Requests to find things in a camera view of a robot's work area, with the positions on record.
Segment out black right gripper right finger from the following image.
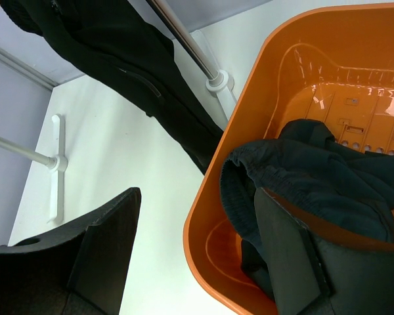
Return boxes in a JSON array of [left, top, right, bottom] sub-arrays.
[[254, 188, 394, 314]]

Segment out orange plastic basket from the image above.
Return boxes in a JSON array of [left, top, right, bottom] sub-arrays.
[[183, 3, 394, 314]]

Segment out black shorts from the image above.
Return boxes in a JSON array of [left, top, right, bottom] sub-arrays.
[[0, 0, 223, 172]]

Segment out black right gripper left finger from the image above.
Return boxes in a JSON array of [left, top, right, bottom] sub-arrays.
[[0, 188, 141, 314]]

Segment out dark teal shorts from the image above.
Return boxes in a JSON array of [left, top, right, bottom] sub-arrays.
[[220, 119, 394, 299]]

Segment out white clothes rack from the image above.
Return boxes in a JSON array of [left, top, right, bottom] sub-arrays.
[[0, 0, 239, 225]]

